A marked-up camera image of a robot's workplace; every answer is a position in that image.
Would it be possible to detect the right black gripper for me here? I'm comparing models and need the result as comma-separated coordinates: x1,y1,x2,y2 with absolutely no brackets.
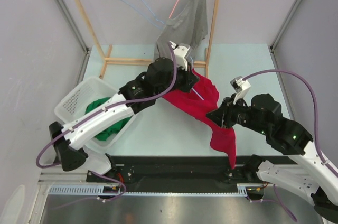
205,93,270,136

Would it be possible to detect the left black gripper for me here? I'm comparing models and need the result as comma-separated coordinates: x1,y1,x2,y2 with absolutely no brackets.
154,59,198,98

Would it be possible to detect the red t shirt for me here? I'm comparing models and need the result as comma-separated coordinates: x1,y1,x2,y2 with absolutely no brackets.
163,70,236,169

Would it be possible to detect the green t shirt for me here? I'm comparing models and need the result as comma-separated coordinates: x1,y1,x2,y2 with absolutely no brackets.
84,97,132,142

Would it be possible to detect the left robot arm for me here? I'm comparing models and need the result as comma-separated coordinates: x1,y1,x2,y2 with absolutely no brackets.
49,58,199,182

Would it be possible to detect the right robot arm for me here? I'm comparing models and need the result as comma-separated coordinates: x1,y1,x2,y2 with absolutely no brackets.
206,94,337,223

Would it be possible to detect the grey t shirt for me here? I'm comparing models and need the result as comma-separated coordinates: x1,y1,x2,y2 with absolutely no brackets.
153,0,208,60

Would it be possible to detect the wooden clothes rack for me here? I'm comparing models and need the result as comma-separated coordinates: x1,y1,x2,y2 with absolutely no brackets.
74,0,219,79

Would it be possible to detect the white plastic basket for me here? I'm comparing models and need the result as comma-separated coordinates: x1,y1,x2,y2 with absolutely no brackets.
54,77,137,154

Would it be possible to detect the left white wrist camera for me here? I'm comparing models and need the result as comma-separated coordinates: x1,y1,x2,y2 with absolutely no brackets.
169,41,192,71

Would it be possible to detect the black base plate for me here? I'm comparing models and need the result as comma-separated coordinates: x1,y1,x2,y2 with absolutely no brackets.
86,155,299,193

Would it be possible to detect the white cable duct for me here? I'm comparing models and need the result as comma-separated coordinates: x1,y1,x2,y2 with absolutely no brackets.
48,184,263,198

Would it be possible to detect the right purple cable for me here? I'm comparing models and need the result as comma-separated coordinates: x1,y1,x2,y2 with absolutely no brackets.
242,69,338,222

